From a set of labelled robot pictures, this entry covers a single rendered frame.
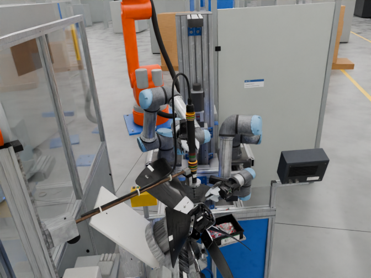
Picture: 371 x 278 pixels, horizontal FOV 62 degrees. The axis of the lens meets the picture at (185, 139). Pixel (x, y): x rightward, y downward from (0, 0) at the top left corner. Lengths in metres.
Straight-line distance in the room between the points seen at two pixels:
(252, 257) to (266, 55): 1.89
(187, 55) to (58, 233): 1.48
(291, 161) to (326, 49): 1.76
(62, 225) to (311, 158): 1.42
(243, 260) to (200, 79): 1.34
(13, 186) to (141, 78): 4.30
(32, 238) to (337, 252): 2.63
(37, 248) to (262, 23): 2.66
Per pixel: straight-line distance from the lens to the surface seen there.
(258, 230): 2.27
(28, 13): 5.53
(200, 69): 2.25
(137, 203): 1.97
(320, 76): 3.52
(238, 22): 3.13
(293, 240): 3.23
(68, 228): 1.22
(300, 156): 1.99
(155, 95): 1.90
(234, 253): 2.38
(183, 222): 1.33
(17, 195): 1.09
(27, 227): 1.16
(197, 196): 1.67
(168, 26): 9.48
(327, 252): 3.21
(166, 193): 1.48
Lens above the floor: 2.18
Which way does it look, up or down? 26 degrees down
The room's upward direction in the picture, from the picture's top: 3 degrees counter-clockwise
